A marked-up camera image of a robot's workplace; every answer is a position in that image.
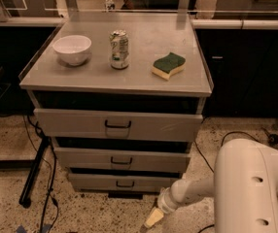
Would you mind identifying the grey drawer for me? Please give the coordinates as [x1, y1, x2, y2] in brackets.
[55, 148, 191, 173]
[34, 109, 202, 142]
[68, 173, 180, 193]

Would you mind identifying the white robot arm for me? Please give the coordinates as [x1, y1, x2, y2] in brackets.
[144, 139, 278, 233]

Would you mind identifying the grey drawer cabinet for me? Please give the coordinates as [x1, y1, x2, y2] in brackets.
[18, 11, 214, 200]

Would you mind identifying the blue tape on floor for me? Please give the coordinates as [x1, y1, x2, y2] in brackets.
[16, 224, 52, 233]

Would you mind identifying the black stand leg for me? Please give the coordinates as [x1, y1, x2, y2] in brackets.
[18, 137, 49, 208]

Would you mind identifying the caster wheel of cart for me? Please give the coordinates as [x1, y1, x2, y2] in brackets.
[268, 134, 278, 146]

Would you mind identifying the green yellow sponge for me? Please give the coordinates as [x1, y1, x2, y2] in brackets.
[152, 52, 186, 81]

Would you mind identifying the green white soda can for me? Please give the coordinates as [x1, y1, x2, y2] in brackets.
[110, 29, 129, 70]

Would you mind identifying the white ceramic bowl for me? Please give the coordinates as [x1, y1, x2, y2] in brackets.
[52, 35, 92, 66]

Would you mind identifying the clear water bottle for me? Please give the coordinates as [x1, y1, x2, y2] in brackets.
[105, 0, 115, 12]

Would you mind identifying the black floor cable left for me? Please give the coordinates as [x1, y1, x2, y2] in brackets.
[22, 114, 60, 233]

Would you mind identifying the black floor cable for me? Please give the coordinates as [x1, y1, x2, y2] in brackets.
[22, 114, 60, 233]
[193, 130, 263, 233]

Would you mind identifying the black floor cable right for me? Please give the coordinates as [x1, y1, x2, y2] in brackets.
[193, 130, 263, 233]

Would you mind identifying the white horizontal rail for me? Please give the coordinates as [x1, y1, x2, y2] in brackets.
[0, 17, 278, 30]

